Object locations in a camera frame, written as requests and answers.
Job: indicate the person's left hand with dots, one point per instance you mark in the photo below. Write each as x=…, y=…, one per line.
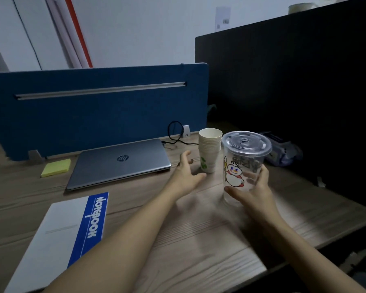
x=184, y=178

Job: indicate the person's right hand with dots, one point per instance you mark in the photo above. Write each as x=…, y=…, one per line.
x=259, y=198

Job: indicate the clear cartoon plastic cup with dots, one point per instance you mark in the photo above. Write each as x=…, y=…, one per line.
x=244, y=161

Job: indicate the silver laptop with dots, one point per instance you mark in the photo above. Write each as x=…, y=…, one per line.
x=119, y=164

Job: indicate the yellow sticky note pad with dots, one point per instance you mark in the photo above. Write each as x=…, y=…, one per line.
x=56, y=167

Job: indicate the blue and white notebook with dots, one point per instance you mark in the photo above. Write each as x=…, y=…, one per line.
x=61, y=241

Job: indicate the person's right forearm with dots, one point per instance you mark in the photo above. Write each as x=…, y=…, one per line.
x=308, y=256

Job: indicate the person's left forearm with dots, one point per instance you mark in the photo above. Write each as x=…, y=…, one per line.
x=109, y=253

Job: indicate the wooden desk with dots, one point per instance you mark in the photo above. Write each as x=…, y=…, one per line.
x=201, y=241

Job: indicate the blue desk divider panel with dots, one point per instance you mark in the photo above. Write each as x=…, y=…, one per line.
x=94, y=118

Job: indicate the stack of white paper cups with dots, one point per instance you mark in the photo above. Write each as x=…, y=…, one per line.
x=209, y=149

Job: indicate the blue plastic tissue pack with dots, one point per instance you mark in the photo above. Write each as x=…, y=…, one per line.
x=282, y=149

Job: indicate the black divider panel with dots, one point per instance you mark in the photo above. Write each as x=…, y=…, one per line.
x=292, y=88

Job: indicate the white paper notice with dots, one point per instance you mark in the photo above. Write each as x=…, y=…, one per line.
x=222, y=18

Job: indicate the red strip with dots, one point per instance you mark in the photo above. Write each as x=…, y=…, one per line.
x=79, y=33

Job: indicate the white tube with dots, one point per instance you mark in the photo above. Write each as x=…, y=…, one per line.
x=64, y=33
x=73, y=33

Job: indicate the grey divider bracket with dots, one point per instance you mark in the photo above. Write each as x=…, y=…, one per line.
x=186, y=131
x=36, y=156

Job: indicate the silver divider rail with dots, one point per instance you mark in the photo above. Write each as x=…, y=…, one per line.
x=100, y=90

